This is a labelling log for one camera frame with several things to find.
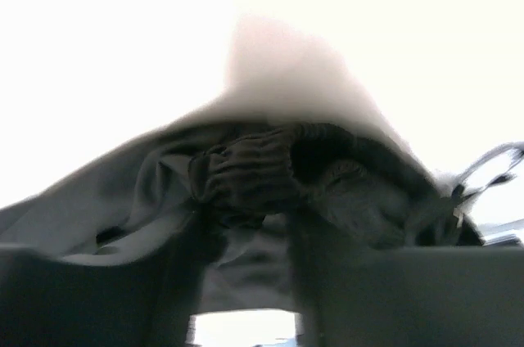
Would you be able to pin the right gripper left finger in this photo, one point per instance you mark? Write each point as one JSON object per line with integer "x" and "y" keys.
{"x": 138, "y": 291}

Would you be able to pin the black trousers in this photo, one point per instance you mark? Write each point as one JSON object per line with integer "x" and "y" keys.
{"x": 245, "y": 181}

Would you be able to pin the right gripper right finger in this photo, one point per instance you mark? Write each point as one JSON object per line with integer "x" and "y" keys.
{"x": 445, "y": 296}

